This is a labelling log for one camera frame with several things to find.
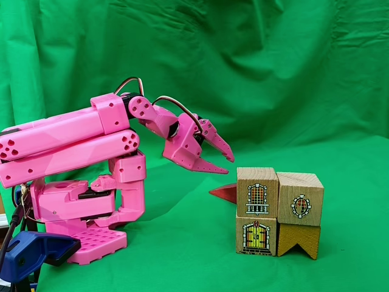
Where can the yellow notched wooden block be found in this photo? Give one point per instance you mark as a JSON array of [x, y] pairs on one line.
[[291, 237]]

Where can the red wooden wedge block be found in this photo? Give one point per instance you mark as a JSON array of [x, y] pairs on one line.
[[225, 193]]

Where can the wooden block with tall window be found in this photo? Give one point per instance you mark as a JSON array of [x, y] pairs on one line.
[[243, 182]]

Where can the blue clamp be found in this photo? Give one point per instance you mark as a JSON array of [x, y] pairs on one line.
[[27, 252]]

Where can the wooden block with door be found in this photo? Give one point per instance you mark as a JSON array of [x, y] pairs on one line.
[[240, 225]]

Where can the green cloth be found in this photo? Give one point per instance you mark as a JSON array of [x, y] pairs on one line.
[[273, 76]]

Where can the wooden block with round window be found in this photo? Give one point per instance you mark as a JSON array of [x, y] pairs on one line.
[[304, 188]]

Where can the motor controller board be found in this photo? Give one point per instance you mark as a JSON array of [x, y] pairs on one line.
[[25, 200]]

